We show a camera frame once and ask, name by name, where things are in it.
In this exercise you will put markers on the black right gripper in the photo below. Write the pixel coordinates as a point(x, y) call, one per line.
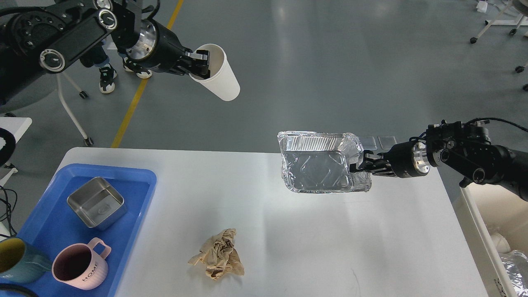
point(407, 159)

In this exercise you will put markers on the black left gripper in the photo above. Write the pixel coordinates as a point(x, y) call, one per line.
point(159, 50)

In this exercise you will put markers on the white paper cup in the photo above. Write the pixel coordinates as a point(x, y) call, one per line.
point(222, 81)

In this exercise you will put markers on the aluminium foil tray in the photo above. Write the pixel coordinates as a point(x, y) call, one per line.
point(322, 163)

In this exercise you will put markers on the stainless steel rectangular tin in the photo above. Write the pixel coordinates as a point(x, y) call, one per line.
point(98, 204)

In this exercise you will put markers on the brown paper napkin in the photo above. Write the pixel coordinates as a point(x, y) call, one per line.
point(219, 256)

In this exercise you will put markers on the pink ribbed mug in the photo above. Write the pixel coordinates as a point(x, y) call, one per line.
point(83, 266)

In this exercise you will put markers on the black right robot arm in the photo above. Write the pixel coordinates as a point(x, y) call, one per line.
point(464, 147)

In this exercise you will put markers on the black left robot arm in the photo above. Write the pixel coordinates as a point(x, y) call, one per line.
point(36, 40)

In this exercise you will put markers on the clear plastic piece on floor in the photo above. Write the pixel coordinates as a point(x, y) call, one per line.
point(369, 143)

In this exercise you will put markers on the person in jeans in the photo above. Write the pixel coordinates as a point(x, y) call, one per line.
point(98, 57)

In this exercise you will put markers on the white bin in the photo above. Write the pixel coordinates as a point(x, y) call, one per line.
point(485, 209)

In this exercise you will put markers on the white cup in bin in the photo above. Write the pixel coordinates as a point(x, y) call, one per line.
point(500, 243)

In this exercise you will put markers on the crumpled foil in bin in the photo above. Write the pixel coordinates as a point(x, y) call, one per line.
point(516, 265)

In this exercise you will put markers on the grey office chair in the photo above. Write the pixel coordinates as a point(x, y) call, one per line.
point(41, 88)

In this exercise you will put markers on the white side table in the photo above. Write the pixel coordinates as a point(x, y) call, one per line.
point(12, 129)

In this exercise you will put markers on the white chair base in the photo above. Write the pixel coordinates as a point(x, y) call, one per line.
point(521, 20)

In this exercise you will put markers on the teal ceramic mug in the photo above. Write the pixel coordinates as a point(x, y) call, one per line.
point(22, 263)

